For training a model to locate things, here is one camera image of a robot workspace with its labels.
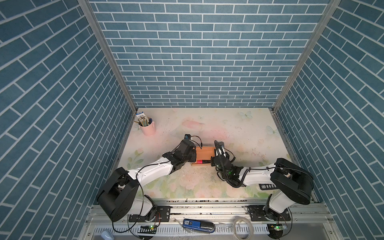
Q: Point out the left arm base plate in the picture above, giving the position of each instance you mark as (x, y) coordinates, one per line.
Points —
(158, 213)

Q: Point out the pink paper box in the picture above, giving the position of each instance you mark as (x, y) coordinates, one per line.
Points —
(205, 153)

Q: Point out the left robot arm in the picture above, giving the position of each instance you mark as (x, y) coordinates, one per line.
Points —
(118, 196)

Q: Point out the pink black marker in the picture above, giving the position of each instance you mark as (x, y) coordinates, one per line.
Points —
(200, 162)

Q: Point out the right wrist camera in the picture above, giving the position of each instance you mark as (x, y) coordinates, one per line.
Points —
(219, 148)

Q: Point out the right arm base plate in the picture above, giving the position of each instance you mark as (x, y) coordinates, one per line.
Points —
(260, 213)

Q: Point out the black calculator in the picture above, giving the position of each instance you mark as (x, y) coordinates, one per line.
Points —
(267, 187)

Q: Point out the blue handheld device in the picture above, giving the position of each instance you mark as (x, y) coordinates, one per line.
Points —
(199, 225)

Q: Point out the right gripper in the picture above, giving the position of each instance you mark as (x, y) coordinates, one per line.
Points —
(213, 160)

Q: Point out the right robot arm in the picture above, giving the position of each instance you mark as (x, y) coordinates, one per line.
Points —
(293, 185)

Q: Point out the pink pen cup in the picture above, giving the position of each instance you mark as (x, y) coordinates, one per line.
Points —
(150, 129)

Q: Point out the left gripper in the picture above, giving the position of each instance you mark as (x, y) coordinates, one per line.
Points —
(193, 153)

